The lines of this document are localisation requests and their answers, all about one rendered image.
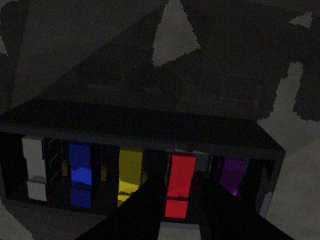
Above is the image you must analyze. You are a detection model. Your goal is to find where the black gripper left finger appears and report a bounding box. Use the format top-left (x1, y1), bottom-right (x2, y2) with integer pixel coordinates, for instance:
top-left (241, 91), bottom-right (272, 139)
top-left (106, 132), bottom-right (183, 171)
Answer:
top-left (75, 173), bottom-right (165, 240)

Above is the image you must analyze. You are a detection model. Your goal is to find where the yellow fuse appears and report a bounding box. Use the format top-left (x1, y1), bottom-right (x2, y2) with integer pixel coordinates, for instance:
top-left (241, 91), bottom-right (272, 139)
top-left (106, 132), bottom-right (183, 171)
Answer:
top-left (117, 145), bottom-right (145, 208)

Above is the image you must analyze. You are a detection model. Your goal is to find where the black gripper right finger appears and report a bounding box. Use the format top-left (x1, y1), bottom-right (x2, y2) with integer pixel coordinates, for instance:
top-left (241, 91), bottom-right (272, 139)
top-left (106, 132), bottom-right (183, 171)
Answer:
top-left (199, 177), bottom-right (295, 240)

